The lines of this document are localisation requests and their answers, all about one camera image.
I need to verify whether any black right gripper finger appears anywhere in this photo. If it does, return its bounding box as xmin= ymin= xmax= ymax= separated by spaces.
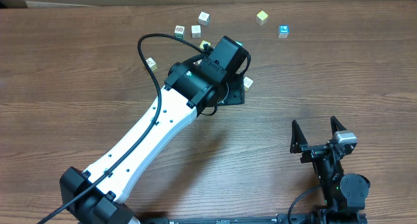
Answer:
xmin=330 ymin=116 xmax=347 ymax=135
xmin=290 ymin=120 xmax=308 ymax=154

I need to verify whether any cream umbrella wooden block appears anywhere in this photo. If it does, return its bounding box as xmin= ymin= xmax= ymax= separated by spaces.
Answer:
xmin=243 ymin=77 xmax=253 ymax=92

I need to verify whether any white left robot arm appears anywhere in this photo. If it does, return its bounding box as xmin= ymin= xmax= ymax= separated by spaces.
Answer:
xmin=50 ymin=36 xmax=251 ymax=223

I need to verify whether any yellow top block middle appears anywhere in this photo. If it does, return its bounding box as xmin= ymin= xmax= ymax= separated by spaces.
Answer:
xmin=199 ymin=40 xmax=211 ymax=49

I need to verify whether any yellow block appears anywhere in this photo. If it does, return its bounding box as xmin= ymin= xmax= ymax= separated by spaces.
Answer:
xmin=256 ymin=10 xmax=268 ymax=25
xmin=199 ymin=40 xmax=211 ymax=49

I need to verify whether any plain cream wooden block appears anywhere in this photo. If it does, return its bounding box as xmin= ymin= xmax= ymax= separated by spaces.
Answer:
xmin=191 ymin=25 xmax=201 ymax=38

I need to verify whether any cream block top row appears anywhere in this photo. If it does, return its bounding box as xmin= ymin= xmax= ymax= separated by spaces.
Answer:
xmin=198 ymin=12 xmax=210 ymax=26

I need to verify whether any cream block green letter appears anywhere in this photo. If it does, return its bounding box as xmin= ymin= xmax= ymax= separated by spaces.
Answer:
xmin=174 ymin=25 xmax=185 ymax=39

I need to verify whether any yellow top block far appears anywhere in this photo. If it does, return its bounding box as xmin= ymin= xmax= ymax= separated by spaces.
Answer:
xmin=256 ymin=10 xmax=268 ymax=25

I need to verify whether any cream block brown drawing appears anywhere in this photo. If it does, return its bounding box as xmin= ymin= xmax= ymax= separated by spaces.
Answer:
xmin=146 ymin=57 xmax=158 ymax=71

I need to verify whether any blue top block far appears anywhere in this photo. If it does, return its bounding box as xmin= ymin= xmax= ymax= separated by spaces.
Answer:
xmin=278 ymin=25 xmax=289 ymax=38

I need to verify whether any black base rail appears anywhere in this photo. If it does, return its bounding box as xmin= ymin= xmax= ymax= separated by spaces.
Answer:
xmin=139 ymin=214 xmax=367 ymax=224

